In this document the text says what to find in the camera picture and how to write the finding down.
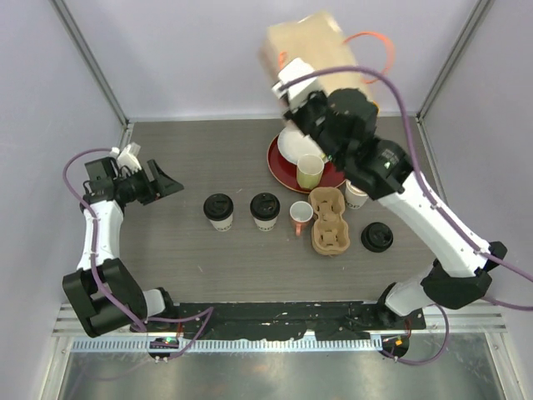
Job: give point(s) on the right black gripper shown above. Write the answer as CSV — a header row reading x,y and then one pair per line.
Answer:
x,y
297,116

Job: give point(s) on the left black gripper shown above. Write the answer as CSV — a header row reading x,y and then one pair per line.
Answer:
x,y
161,186

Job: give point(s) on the black cup lid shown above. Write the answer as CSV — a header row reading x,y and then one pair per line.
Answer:
x,y
218,207
265,206

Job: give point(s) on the white paper cup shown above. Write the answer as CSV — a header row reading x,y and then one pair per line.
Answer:
x,y
222,225
265,225

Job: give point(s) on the paper takeout bag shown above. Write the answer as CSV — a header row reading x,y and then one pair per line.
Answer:
x,y
318,41

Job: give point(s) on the stack of white paper cups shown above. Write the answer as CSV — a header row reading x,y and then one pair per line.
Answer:
x,y
355,198

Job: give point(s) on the black cup lids stack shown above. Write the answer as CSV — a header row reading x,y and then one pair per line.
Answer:
x,y
377,237

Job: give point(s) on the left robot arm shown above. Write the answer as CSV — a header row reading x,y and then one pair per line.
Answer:
x,y
102,292

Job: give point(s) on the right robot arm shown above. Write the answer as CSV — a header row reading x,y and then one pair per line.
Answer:
x,y
381,168

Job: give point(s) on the white paper plate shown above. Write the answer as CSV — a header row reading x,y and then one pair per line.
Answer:
x,y
293,145

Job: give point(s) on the red round tray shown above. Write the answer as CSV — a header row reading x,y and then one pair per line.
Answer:
x,y
285,172

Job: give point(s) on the pink mug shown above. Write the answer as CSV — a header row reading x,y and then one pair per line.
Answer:
x,y
301,213

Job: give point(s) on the brown cardboard cup carrier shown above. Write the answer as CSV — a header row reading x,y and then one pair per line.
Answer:
x,y
329,232

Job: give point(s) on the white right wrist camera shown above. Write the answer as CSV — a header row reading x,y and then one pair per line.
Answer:
x,y
291,88

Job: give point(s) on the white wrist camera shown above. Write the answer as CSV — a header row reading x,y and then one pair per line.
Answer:
x,y
127,157
291,88

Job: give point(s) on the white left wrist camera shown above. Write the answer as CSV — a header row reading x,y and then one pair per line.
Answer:
x,y
127,157

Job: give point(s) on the aluminium frame rail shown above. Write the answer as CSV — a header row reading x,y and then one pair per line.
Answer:
x,y
161,339

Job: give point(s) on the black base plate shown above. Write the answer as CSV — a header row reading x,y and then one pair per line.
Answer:
x,y
283,321

